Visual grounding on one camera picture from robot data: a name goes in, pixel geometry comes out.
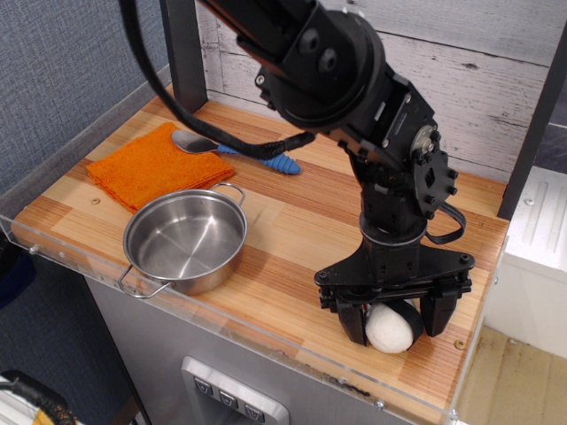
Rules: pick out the yellow object at corner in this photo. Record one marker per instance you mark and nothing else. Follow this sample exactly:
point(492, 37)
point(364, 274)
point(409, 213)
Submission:
point(41, 418)

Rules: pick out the dark right vertical post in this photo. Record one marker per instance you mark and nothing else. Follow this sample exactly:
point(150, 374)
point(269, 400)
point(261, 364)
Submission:
point(536, 130)

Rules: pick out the orange folded cloth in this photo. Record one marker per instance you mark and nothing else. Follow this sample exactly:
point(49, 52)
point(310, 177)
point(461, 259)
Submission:
point(152, 166)

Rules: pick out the white side cabinet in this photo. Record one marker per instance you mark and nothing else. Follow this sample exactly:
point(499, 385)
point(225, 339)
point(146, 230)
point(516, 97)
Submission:
point(528, 299)

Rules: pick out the dark left vertical post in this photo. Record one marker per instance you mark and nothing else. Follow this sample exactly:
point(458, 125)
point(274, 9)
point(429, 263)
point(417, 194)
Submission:
point(184, 53)

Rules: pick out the blue handled metal spoon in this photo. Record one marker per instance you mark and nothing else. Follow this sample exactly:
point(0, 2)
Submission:
point(197, 144)

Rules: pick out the stainless steel pot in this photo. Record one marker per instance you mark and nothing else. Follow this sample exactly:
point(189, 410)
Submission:
point(190, 240)

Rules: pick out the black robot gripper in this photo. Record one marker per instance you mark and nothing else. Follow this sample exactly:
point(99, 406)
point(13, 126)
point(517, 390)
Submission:
point(388, 269)

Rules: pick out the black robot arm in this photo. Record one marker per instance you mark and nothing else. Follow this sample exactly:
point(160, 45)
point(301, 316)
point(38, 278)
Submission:
point(325, 72)

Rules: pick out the white plush ball toy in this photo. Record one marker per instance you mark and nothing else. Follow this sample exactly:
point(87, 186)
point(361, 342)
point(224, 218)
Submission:
point(393, 327)

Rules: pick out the grey cabinet with buttons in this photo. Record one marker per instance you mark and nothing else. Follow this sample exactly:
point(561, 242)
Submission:
point(250, 353)

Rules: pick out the dark vertical post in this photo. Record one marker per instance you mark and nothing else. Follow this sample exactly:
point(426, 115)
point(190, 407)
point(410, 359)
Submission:
point(536, 130)
point(184, 53)

